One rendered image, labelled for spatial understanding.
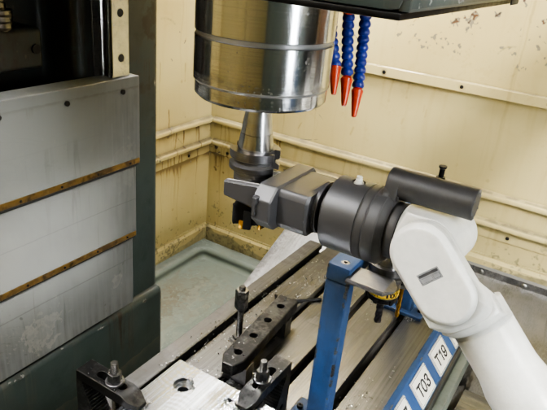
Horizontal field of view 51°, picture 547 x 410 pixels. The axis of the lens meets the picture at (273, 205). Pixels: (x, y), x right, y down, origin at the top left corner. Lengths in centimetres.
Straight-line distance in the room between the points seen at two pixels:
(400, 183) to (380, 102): 111
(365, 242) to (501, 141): 106
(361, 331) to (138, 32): 79
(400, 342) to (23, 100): 89
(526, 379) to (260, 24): 44
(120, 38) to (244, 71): 54
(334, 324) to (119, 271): 53
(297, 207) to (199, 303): 129
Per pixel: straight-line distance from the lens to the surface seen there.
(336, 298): 92
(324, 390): 103
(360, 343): 129
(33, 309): 117
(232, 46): 62
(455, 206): 62
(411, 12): 49
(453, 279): 59
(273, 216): 67
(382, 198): 63
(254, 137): 69
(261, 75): 61
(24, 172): 103
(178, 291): 197
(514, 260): 176
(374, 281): 89
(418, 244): 59
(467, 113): 166
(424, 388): 117
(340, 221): 63
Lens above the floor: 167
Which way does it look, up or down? 24 degrees down
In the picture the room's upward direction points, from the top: 6 degrees clockwise
